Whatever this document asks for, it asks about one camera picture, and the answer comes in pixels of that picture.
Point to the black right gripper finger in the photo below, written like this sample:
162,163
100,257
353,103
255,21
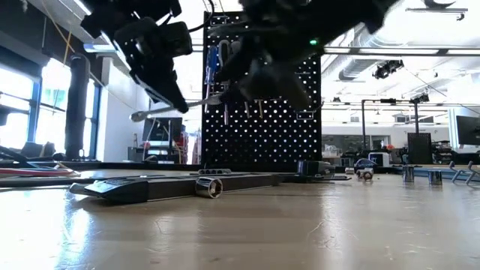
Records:
285,90
238,80

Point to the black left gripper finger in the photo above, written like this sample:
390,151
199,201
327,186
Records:
165,90

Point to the silver combination wrench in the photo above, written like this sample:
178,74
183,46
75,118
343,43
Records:
157,111

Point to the black tool case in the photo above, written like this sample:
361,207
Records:
168,189

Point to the large chrome socket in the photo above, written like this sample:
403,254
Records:
208,187

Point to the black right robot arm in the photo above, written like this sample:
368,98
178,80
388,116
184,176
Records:
337,15

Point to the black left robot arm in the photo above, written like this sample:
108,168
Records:
123,11

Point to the silver double prong peg hook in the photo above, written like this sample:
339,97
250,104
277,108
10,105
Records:
455,173

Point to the black computer monitor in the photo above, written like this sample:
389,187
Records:
163,129
468,130

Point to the fluorescent light fixture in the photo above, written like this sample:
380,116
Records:
101,48
412,51

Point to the black metal pegboard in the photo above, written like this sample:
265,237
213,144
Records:
262,142

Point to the black padded column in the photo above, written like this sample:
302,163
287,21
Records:
77,112

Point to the white box device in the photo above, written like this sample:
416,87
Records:
378,159

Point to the black mesh computer case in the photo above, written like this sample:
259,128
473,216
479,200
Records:
419,148

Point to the blue metal beam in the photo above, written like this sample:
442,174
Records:
422,171

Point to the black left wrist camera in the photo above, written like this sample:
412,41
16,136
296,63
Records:
176,39

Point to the black aluminium frame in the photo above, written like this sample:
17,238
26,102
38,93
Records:
131,166

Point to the black ceiling mounted camera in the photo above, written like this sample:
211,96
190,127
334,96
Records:
388,69

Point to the black camera on pole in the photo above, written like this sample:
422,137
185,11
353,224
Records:
420,98

